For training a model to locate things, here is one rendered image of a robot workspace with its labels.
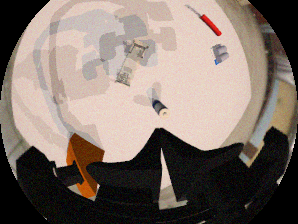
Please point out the red-handled screwdriver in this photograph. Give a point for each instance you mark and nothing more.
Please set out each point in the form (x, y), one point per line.
(207, 21)

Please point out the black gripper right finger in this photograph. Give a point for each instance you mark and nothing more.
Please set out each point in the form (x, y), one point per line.
(186, 164)

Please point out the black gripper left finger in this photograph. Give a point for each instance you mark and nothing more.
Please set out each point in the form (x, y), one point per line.
(144, 171)

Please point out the grey and blue cylinder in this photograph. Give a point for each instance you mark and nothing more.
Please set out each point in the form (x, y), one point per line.
(161, 109)

